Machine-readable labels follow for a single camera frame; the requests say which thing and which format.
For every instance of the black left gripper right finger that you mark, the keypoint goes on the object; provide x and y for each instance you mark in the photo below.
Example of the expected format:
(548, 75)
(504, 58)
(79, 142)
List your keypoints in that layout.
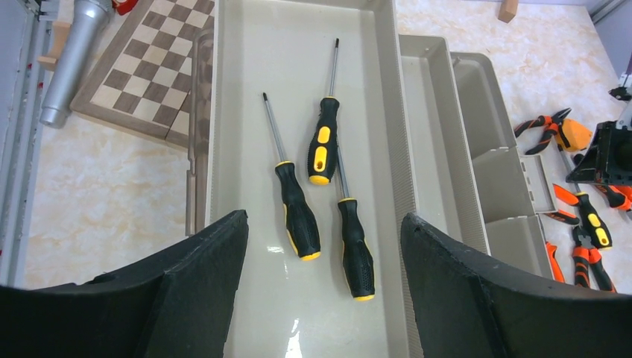
(469, 304)

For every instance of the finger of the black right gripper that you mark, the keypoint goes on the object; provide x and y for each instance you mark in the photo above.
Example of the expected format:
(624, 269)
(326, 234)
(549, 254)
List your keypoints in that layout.
(608, 158)

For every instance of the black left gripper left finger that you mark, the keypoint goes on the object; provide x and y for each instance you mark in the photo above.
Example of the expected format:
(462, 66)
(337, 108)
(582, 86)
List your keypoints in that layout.
(177, 302)

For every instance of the orange tape measure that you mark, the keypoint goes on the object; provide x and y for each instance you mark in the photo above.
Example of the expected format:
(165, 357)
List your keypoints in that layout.
(573, 136)

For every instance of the black yellow small screwdriver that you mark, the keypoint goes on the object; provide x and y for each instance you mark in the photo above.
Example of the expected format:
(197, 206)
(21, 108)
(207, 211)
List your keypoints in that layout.
(322, 159)

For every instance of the translucent beige tool box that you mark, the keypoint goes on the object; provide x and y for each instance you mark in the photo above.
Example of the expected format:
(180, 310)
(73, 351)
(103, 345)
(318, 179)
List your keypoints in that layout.
(407, 148)

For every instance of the black yellow large screwdriver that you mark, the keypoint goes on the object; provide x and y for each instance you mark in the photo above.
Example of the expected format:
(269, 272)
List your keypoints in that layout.
(592, 222)

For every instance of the orange diagonal cutting pliers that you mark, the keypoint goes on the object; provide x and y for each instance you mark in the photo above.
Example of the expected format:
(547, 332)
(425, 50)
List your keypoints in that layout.
(615, 198)

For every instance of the orange black end pliers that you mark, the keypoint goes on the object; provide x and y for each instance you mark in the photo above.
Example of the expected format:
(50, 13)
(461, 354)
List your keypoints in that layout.
(586, 258)

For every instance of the small orange needle-nose pliers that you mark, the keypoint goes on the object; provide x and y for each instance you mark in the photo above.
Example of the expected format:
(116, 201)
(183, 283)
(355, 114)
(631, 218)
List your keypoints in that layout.
(555, 267)

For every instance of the black yellow long screwdriver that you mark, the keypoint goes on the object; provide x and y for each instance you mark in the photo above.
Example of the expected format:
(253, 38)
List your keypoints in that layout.
(357, 260)

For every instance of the black yellow medium screwdriver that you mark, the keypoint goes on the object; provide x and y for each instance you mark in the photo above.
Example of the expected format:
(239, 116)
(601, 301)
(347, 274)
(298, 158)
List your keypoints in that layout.
(300, 222)

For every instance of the small wooden block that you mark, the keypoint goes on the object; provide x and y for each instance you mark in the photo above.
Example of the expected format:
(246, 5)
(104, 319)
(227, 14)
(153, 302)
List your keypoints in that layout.
(507, 10)

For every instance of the wooden chessboard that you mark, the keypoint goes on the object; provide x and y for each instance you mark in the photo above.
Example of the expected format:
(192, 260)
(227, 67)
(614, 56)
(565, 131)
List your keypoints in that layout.
(142, 81)

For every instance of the red small snack packet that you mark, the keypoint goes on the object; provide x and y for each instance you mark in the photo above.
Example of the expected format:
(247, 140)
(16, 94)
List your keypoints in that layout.
(123, 7)

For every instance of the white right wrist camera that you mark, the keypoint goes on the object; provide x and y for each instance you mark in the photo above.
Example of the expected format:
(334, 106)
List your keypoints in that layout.
(623, 93)

